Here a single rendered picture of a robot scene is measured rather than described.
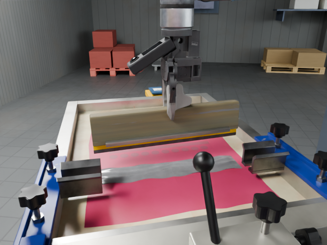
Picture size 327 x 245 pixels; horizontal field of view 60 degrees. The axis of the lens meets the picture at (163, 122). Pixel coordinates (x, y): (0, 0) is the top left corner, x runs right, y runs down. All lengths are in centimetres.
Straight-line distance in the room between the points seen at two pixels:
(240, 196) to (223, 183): 5
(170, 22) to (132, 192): 38
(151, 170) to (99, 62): 551
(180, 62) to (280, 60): 664
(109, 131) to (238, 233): 41
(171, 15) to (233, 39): 709
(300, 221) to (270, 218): 13
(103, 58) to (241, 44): 357
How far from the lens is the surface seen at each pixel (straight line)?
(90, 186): 61
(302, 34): 805
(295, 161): 74
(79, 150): 85
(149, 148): 83
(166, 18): 64
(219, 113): 75
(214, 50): 771
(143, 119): 69
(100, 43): 676
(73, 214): 62
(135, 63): 64
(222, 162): 77
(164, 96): 72
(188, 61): 66
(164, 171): 71
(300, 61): 692
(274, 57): 721
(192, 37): 67
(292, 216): 50
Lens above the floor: 134
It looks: 22 degrees down
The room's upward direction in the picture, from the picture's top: straight up
